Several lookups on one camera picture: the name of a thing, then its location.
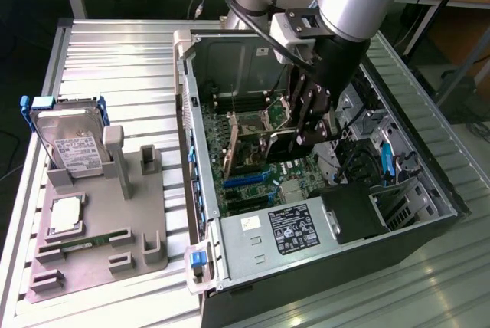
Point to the black RAM slot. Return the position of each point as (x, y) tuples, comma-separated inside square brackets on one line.
[(241, 92), (242, 102), (241, 97), (243, 107)]

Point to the blue disk carrier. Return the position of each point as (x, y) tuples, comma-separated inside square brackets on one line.
[(42, 102)]

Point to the grey power supply unit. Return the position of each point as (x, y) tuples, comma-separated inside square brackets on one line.
[(260, 243)]

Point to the grey stand pole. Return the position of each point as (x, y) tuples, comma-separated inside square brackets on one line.
[(463, 71)]

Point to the blue release latch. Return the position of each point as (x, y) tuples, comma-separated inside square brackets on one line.
[(197, 260)]

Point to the grey parts rack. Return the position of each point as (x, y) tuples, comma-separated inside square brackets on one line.
[(115, 228)]

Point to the green RAM stick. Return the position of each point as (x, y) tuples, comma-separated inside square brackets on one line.
[(88, 243)]

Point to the thin metal locking lever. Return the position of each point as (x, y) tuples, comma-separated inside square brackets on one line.
[(234, 98)]

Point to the perforated metal disk bay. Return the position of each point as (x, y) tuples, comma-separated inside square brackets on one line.
[(402, 205)]

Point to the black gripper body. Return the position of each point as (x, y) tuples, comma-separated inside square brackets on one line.
[(340, 63)]

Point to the black expansion slot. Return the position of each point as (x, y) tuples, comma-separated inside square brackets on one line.
[(252, 204), (249, 194)]

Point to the CPU socket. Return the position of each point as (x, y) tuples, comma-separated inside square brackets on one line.
[(250, 120)]

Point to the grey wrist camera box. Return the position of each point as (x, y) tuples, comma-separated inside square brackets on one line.
[(291, 33)]

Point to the metal socket cover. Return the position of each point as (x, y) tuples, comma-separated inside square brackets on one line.
[(279, 109)]

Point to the blue card retention clip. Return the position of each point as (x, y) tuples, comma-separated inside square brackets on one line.
[(191, 159)]

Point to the green motherboard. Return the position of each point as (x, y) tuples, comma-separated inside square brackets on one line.
[(281, 180)]

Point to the black plastic shroud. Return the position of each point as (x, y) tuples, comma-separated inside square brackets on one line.
[(344, 213)]

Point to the silver hard disk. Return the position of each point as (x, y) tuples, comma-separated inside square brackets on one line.
[(69, 144)]

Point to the black PC case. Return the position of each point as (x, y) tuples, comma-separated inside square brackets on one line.
[(306, 297)]

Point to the silver CPU chip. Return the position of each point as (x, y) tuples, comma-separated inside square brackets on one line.
[(67, 215)]

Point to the metal disk bay cage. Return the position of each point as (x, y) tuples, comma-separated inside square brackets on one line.
[(358, 115)]

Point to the black stand pole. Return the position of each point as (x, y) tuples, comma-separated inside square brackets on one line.
[(436, 6)]

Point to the silver chipset heatsink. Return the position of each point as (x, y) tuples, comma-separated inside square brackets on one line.
[(293, 190)]

